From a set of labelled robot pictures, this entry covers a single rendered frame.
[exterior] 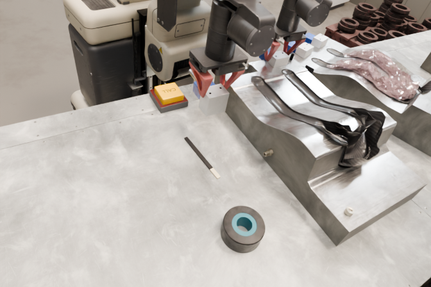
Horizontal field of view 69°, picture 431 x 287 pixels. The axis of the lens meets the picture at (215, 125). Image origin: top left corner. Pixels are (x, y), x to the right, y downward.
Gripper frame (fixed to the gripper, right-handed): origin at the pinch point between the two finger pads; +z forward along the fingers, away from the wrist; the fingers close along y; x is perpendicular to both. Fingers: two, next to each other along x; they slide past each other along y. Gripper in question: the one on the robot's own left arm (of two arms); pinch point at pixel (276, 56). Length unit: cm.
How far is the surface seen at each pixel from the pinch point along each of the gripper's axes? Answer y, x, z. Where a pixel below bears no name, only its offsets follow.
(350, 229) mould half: -18, -48, 4
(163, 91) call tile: -33.3, 3.5, 7.3
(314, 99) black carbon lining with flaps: 0.5, -17.3, 2.6
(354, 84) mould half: 16.8, -16.8, 2.0
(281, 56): 0.0, -2.0, -1.0
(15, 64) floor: -72, 160, 94
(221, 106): -27.9, -15.0, -1.8
